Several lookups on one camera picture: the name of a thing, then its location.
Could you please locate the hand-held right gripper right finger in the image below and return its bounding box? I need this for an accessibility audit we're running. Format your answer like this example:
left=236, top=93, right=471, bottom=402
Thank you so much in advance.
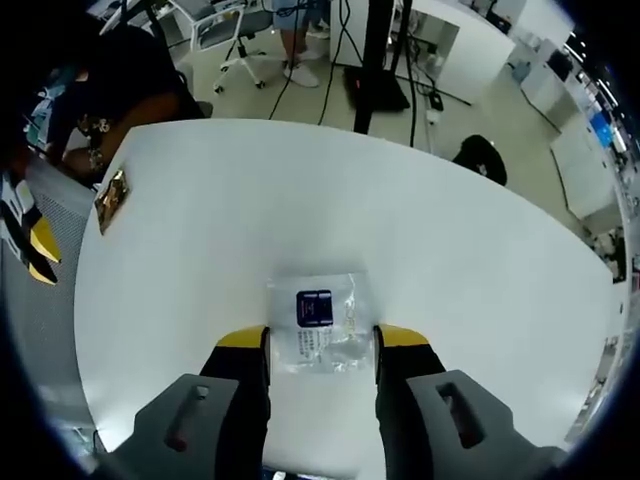
left=372, top=323, right=569, bottom=480

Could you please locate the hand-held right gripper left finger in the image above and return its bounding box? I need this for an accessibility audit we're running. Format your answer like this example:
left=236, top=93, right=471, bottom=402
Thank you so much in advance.
left=107, top=323, right=272, bottom=480

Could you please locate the gold skincare sachet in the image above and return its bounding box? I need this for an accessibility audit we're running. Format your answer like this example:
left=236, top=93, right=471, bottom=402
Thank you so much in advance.
left=93, top=168, right=134, bottom=236

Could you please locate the small clear skincare sachet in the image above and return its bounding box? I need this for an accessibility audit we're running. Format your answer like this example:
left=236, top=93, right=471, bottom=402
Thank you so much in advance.
left=266, top=271, right=375, bottom=376

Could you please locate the grey mesh chair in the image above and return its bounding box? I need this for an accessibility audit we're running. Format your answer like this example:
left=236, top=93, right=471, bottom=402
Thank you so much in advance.
left=0, top=159, right=99, bottom=451

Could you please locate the seated person in black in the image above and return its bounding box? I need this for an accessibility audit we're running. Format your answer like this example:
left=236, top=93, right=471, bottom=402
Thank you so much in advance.
left=14, top=24, right=206, bottom=186

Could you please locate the black stool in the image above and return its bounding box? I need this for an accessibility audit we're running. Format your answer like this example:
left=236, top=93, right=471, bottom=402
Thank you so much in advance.
left=452, top=133, right=509, bottom=187

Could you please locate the white office chair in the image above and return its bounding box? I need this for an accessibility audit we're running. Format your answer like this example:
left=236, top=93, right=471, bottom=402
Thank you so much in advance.
left=192, top=0, right=271, bottom=94

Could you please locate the long white counter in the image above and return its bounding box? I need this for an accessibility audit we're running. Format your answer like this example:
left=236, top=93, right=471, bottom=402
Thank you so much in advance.
left=519, top=29, right=621, bottom=221

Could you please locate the black floor stand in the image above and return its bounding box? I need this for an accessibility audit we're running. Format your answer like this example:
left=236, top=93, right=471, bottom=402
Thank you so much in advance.
left=343, top=0, right=414, bottom=135

